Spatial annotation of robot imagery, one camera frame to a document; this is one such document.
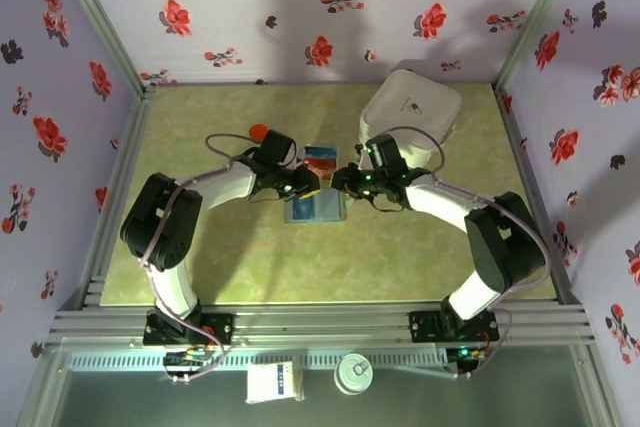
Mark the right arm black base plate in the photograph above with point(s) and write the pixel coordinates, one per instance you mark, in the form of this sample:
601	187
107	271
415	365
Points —
422	327

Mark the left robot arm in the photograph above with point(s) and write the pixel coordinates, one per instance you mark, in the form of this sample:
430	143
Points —
160	227

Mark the orange-capped pill bottle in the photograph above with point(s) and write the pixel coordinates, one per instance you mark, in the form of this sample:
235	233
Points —
257	130

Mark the aluminium frame rail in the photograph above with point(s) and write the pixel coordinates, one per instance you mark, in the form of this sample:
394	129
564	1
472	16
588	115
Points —
320	322

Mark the aluminium corner post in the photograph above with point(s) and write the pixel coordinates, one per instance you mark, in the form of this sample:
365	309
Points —
544	2
100	17

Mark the grey-green card holder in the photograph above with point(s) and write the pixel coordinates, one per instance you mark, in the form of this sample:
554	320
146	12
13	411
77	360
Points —
330	209

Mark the silver tin can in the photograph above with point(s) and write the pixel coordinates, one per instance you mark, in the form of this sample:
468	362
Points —
352	377

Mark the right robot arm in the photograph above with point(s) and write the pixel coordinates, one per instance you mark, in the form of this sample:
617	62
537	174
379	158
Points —
500	247

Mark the white pill case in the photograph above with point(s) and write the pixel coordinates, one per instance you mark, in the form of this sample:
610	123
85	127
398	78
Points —
415	102

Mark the aluminium side rail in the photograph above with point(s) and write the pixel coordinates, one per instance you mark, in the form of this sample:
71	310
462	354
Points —
520	147
132	137

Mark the white printed carton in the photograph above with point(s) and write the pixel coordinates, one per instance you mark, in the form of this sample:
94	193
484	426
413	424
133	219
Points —
270	384

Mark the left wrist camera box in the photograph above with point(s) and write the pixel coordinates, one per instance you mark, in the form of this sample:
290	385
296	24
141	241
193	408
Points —
290	159

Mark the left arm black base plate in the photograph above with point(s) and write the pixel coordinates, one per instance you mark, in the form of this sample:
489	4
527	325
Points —
222	329

